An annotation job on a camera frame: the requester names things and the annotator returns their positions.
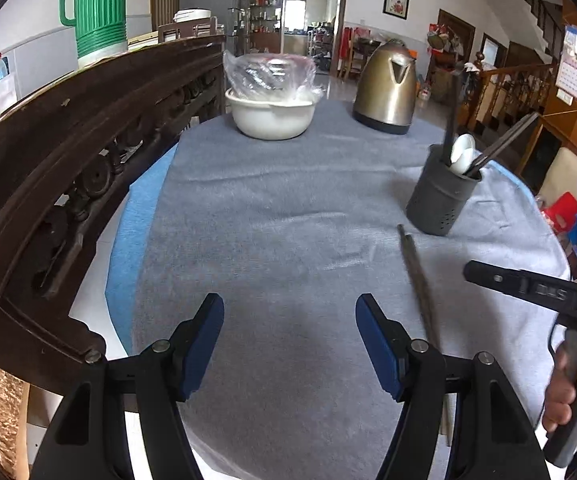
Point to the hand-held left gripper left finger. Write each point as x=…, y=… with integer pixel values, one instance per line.
x=203, y=345

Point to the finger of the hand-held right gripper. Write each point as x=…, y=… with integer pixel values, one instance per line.
x=513, y=282

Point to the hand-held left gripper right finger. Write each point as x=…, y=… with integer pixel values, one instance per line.
x=376, y=345

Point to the dark grey utensil holder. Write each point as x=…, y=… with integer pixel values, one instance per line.
x=438, y=200

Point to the white plastic spoon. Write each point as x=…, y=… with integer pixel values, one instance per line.
x=463, y=152

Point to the person's right hand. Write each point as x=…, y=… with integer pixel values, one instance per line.
x=558, y=400

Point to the red box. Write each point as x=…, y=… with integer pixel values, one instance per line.
x=565, y=212

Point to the beige chair back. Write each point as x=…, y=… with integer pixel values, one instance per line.
x=563, y=175

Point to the blue cloth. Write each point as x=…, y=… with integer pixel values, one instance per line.
x=128, y=240

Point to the grey tablecloth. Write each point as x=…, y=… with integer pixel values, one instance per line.
x=278, y=220

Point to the wooden stair railing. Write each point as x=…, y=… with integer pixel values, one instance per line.
x=508, y=90

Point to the brass-coloured electric kettle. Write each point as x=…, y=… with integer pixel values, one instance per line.
x=386, y=90

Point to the dark carved wooden chair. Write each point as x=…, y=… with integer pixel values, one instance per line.
x=43, y=160

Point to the clear plastic bag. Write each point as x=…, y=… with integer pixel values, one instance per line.
x=268, y=75

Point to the green thermos jug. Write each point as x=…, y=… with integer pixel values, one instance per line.
x=101, y=10

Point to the wall calendar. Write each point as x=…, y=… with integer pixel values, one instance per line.
x=573, y=65

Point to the framed wall picture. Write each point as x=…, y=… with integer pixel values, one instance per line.
x=396, y=4

